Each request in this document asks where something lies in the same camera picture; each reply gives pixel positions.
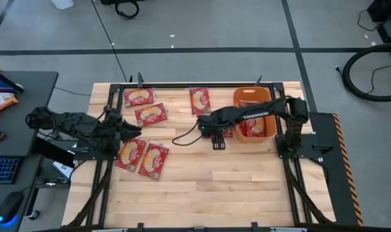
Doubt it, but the white paper booklet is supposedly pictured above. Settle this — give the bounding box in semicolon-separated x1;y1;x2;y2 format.
52;160;74;180

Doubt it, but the black backlit keyboard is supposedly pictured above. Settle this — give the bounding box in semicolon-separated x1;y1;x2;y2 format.
0;156;22;184

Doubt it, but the white container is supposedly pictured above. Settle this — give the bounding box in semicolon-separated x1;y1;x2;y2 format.
50;0;75;10

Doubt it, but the black aluminium table frame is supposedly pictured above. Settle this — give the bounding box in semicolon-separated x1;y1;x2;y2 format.
66;82;336;232

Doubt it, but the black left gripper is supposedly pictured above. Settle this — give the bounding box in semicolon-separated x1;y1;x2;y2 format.
104;111;142;144

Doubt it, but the black yellow hazard strip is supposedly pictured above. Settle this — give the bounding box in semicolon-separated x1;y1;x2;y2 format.
332;112;365;226

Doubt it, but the black floor equipment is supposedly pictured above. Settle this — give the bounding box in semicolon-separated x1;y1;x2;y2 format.
100;0;144;6

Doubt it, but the black cable loop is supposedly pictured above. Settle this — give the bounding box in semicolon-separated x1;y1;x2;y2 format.
114;0;140;20

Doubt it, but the black equipment box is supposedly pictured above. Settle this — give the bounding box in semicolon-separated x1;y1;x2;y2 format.
367;0;391;44

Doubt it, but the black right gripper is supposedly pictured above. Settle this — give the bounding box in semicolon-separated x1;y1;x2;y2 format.
198;112;231;151

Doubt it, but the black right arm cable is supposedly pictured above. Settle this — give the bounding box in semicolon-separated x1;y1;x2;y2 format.
171;121;203;147

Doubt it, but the thick black hose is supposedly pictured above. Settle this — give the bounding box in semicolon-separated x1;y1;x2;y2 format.
342;43;391;103

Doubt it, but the black desk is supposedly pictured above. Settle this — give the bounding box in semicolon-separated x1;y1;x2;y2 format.
0;70;59;232

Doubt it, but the thin black cable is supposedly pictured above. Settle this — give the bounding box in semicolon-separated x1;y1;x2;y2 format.
357;8;381;32

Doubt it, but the black computer mouse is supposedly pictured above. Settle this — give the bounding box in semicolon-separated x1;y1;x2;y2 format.
0;191;24;225

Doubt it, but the orange plastic basket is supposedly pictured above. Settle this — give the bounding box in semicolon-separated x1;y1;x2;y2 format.
233;86;278;144

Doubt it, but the black side platform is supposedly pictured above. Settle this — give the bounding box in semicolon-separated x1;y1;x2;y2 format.
309;111;360;226

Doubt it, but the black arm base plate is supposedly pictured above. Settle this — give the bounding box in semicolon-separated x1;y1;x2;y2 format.
274;133;334;159
73;138;119;161

